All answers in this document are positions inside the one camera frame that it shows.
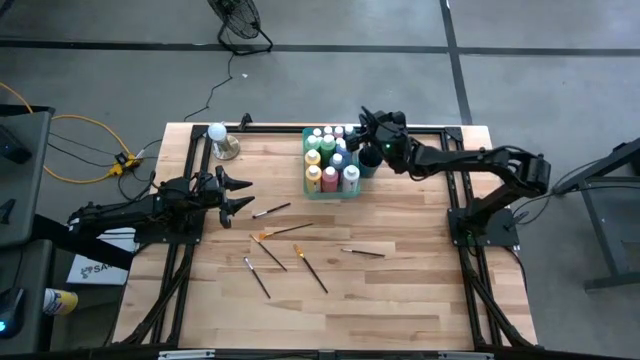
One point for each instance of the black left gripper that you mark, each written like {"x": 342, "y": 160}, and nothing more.
{"x": 207, "y": 192}

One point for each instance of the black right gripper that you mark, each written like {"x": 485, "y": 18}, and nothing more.
{"x": 392, "y": 142}

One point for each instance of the blue small paint bottle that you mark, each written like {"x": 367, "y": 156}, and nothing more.
{"x": 348, "y": 130}

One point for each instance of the light pink small paint bottle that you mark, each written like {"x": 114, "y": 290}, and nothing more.
{"x": 338, "y": 131}

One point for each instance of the white large paint bottle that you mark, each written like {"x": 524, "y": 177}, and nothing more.
{"x": 350, "y": 175}

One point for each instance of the black paintbrush silver ferrule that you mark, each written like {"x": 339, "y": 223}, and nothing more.
{"x": 257, "y": 278}
{"x": 271, "y": 210}
{"x": 365, "y": 253}

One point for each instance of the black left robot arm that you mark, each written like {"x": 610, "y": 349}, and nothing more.
{"x": 125, "y": 215}

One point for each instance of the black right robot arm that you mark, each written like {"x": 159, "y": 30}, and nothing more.
{"x": 475, "y": 157}

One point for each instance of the dark teal plastic cup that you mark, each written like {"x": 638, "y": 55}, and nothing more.
{"x": 371, "y": 167}

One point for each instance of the light bulb on brass base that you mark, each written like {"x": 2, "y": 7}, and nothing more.
{"x": 217, "y": 132}

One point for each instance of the black paintbrush orange fan bristles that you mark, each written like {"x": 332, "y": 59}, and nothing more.
{"x": 286, "y": 231}

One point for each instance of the translucent teal plastic tray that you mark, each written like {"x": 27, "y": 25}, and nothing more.
{"x": 332, "y": 196}

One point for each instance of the black table clamp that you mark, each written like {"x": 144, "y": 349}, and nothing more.
{"x": 245, "y": 121}

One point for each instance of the yellow black power plug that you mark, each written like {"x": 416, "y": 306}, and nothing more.
{"x": 122, "y": 165}

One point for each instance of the white printed paper sheet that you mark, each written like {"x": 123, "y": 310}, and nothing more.
{"x": 100, "y": 272}

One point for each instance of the black diagonal bar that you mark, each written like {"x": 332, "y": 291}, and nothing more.
{"x": 75, "y": 242}

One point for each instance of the black floor fan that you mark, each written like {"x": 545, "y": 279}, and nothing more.
{"x": 235, "y": 20}

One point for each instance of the yellow can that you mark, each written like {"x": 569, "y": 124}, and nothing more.
{"x": 62, "y": 301}

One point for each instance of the grey desk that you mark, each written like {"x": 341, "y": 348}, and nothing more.
{"x": 25, "y": 200}
{"x": 30, "y": 280}

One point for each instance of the black desk device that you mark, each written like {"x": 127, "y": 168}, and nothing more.
{"x": 12, "y": 145}

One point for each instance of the black computer mouse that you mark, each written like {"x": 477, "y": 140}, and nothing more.
{"x": 11, "y": 312}

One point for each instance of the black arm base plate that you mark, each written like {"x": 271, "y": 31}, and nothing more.
{"x": 150, "y": 236}
{"x": 500, "y": 237}

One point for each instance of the black desk frame legs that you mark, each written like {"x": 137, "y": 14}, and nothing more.
{"x": 607, "y": 235}

